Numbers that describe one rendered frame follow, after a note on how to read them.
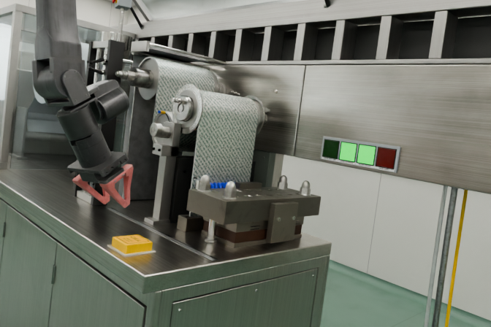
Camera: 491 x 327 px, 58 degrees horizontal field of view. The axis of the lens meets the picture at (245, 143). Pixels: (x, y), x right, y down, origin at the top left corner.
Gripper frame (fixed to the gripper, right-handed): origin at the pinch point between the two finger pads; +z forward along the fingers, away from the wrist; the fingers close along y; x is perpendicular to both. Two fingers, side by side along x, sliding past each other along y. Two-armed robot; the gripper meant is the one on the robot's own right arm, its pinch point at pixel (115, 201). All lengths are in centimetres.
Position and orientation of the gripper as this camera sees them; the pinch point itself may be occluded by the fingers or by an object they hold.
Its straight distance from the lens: 88.6
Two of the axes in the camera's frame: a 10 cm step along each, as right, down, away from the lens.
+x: -5.1, 4.9, -7.1
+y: -8.2, -0.3, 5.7
